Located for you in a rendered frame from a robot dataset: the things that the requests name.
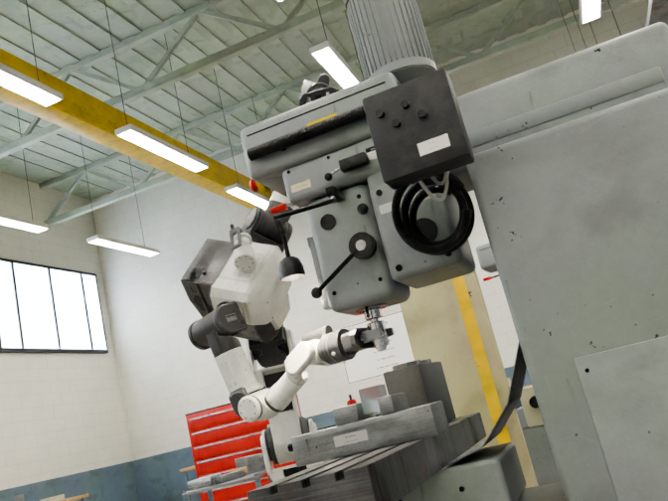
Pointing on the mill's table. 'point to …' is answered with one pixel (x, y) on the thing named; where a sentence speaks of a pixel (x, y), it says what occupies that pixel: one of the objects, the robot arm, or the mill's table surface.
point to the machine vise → (372, 430)
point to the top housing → (265, 173)
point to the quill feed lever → (363, 245)
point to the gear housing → (301, 191)
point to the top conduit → (306, 133)
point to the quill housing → (343, 303)
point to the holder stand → (420, 384)
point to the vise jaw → (350, 414)
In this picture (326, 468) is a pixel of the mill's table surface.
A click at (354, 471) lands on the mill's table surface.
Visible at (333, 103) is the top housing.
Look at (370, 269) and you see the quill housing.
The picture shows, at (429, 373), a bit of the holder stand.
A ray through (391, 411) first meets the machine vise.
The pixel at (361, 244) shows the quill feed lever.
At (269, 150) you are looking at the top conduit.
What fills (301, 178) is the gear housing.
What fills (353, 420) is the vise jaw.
